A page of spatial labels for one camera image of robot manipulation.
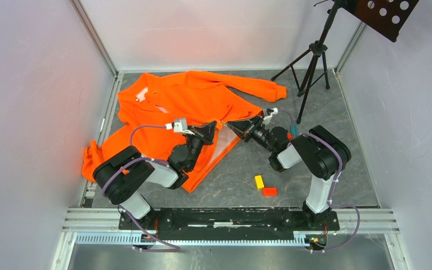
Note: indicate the yellow block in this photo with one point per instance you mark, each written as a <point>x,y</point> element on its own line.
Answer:
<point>259,182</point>

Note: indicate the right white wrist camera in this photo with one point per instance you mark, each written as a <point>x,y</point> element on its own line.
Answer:
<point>268,114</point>

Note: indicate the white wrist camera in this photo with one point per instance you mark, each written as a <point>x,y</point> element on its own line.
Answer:
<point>268,114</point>
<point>179,126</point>

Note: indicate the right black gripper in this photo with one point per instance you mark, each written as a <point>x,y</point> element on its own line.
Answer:
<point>246,124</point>

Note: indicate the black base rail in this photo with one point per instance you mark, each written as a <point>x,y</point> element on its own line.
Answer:
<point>239,224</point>

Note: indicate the orange zip-up jacket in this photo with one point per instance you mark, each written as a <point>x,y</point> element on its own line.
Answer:
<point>200,97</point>

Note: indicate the red-orange block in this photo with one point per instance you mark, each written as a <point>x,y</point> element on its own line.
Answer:
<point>269,191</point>

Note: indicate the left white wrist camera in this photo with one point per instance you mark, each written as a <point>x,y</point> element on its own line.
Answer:
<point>179,126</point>

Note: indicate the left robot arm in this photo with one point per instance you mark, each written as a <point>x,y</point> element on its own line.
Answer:
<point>123,174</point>

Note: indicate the teal block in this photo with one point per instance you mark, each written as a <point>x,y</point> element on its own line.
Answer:
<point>294,130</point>

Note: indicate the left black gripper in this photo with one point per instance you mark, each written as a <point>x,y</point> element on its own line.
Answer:
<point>206,133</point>

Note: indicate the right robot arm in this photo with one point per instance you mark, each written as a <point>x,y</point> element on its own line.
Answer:
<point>321,152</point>

